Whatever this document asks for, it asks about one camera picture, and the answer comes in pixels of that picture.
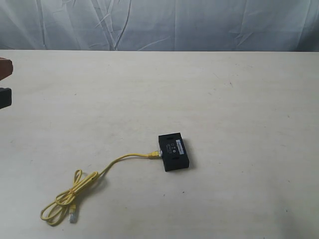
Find yellow ethernet cable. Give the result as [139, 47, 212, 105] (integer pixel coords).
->
[39, 150, 162, 227]

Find black network switch box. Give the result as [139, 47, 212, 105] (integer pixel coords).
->
[158, 132, 189, 172]

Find grey wrinkled backdrop cloth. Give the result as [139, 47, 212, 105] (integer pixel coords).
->
[0, 0, 319, 51]

